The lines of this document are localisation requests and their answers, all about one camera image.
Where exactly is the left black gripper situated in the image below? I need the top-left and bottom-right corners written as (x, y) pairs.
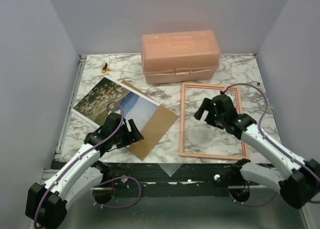
top-left (112, 119), bottom-right (144, 149)

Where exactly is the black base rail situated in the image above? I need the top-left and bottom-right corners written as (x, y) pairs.
top-left (51, 160), bottom-right (261, 197)

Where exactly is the yellow black screwdriver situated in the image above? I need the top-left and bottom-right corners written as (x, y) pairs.
top-left (101, 62), bottom-right (142, 74)

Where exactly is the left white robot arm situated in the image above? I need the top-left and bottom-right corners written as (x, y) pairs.
top-left (25, 112), bottom-right (144, 229)

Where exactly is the pink wooden picture frame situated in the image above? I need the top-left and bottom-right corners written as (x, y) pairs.
top-left (179, 82), bottom-right (249, 161)

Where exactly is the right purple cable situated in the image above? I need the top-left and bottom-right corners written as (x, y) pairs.
top-left (221, 82), bottom-right (320, 206)

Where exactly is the pink translucent plastic toolbox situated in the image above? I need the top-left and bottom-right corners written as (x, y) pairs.
top-left (141, 30), bottom-right (221, 85)

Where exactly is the landscape photo print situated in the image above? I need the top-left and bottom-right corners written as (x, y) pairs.
top-left (72, 77), bottom-right (160, 130)

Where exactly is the brown cardboard backing board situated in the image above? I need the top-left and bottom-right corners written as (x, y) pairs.
top-left (120, 79), bottom-right (180, 161)

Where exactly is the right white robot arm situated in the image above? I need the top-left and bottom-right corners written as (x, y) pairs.
top-left (194, 93), bottom-right (320, 209)

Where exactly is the purple cable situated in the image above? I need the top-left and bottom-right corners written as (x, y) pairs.
top-left (221, 82), bottom-right (320, 206)
top-left (33, 101), bottom-right (143, 229)

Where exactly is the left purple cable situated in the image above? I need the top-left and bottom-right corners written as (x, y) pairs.
top-left (33, 101), bottom-right (143, 229)

